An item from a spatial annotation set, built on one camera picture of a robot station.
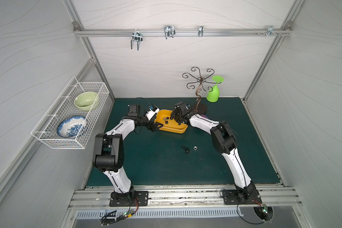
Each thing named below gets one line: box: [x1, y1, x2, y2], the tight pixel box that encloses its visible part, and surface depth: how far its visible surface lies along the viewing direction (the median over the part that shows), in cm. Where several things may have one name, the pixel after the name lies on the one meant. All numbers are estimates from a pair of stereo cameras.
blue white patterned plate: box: [57, 115, 88, 138], surface depth 64 cm
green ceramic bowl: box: [74, 91, 98, 112], surface depth 72 cm
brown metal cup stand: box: [181, 66, 222, 114], surface depth 94 cm
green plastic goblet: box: [206, 75, 225, 103], surface depth 94 cm
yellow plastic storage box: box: [154, 109, 189, 134], surface depth 106 cm
